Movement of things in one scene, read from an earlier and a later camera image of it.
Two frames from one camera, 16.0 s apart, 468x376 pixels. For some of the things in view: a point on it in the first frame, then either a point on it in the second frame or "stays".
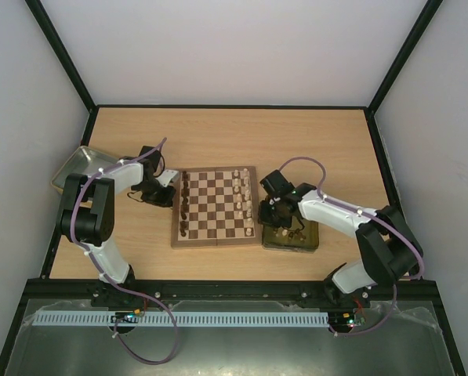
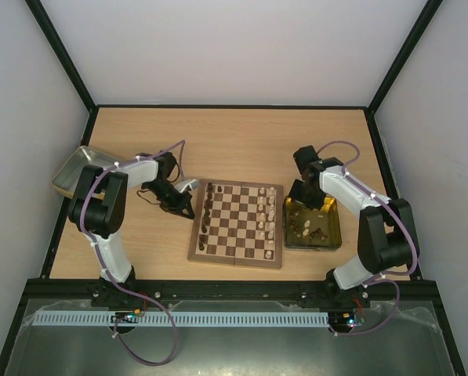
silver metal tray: (84, 161) stays
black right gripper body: (266, 215) to (305, 193)
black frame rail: (110, 288) stays
